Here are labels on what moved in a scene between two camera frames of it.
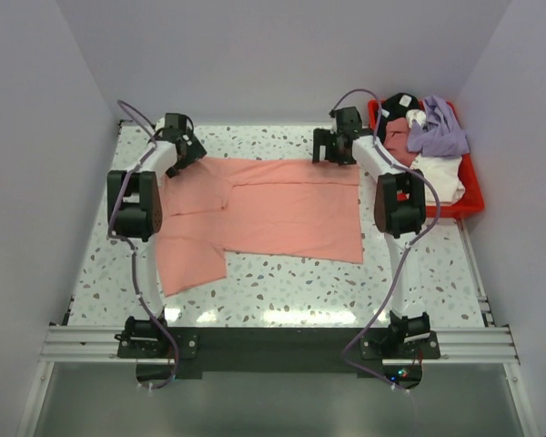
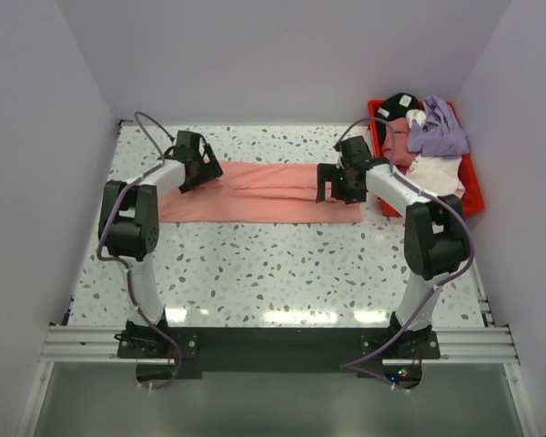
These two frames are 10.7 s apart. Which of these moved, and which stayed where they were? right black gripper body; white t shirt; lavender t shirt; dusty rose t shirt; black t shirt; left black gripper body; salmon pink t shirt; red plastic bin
Moved: salmon pink t shirt; right black gripper body; left black gripper body
Stayed: black t shirt; lavender t shirt; white t shirt; dusty rose t shirt; red plastic bin
